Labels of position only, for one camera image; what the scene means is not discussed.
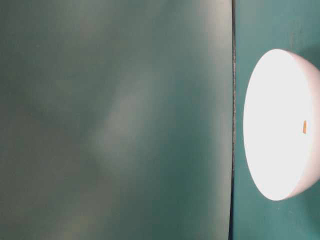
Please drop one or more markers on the small red block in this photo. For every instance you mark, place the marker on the small red block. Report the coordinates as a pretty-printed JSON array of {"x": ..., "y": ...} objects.
[{"x": 304, "y": 130}]

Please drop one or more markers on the white round bowl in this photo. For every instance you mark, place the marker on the white round bowl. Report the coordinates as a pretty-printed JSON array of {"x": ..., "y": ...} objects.
[{"x": 283, "y": 91}]

